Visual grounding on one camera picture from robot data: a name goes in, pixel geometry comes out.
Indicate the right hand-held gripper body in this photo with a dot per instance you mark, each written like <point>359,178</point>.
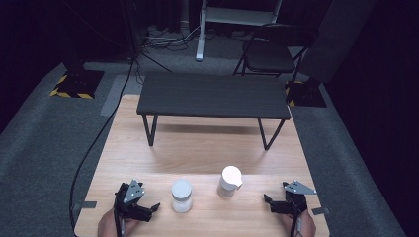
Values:
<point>296,197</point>

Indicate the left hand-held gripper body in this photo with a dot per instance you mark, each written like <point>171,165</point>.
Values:
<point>131,194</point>

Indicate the glass jar with white powder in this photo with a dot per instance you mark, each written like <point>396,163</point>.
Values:
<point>181,197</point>

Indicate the glass jar with flip lid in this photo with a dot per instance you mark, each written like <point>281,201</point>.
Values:
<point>229,181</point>

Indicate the black low shelf rack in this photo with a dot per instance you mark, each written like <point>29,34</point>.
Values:
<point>214,95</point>

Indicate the person's right hand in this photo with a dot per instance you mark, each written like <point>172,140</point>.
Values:
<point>308,225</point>

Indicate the person's left hand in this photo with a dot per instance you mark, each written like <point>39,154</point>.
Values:
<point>107,223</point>

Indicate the grey tape strip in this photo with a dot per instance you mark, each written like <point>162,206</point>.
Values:
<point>320,211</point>
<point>85,205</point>

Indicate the black base with hazard tape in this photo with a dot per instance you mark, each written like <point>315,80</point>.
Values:
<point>79,84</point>
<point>308,95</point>

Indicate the black folding chair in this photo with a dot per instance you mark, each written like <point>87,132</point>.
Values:
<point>270,57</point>

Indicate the black stand pole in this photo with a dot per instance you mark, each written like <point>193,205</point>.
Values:
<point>131,29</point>

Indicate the grey curtain panel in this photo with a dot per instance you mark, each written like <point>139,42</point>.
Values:
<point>336,36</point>

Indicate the white metal stand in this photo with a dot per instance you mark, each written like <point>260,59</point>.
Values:
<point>237,15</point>

